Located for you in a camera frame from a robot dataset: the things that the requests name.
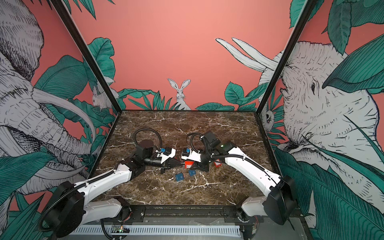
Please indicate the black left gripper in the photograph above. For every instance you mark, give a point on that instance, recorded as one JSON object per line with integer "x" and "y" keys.
{"x": 171, "y": 166}

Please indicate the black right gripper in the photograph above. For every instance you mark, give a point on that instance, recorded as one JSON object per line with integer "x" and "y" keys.
{"x": 200, "y": 166}

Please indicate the blue padlock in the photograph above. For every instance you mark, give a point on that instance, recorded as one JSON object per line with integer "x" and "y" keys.
{"x": 179, "y": 177}
{"x": 192, "y": 172}

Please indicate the red padlock long shackle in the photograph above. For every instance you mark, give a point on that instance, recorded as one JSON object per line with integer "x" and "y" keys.
{"x": 217, "y": 164}

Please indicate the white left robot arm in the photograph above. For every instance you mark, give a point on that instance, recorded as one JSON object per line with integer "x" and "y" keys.
{"x": 72, "y": 205}

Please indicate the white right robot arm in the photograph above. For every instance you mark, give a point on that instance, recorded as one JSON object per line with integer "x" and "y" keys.
{"x": 279, "y": 192}

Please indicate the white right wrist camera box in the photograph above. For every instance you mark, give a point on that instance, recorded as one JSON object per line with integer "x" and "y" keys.
{"x": 190, "y": 155}

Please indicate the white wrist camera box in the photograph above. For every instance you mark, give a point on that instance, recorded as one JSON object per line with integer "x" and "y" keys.
{"x": 190, "y": 155}
{"x": 166, "y": 153}

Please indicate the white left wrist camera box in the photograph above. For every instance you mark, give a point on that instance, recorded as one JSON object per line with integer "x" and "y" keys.
{"x": 166, "y": 153}

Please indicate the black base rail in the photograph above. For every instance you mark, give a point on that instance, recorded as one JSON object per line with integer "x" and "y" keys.
{"x": 137, "y": 214}

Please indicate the white slotted cable duct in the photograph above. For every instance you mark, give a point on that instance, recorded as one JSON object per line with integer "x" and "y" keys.
{"x": 179, "y": 230}

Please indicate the black enclosure corner post right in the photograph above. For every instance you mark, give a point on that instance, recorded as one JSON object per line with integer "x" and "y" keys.
{"x": 302, "y": 21}

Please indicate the black enclosure corner post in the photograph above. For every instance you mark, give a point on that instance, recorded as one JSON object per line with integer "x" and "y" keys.
{"x": 302, "y": 21}
{"x": 83, "y": 47}

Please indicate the black enclosure corner post left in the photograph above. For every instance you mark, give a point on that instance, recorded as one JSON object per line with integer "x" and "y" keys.
{"x": 83, "y": 47}

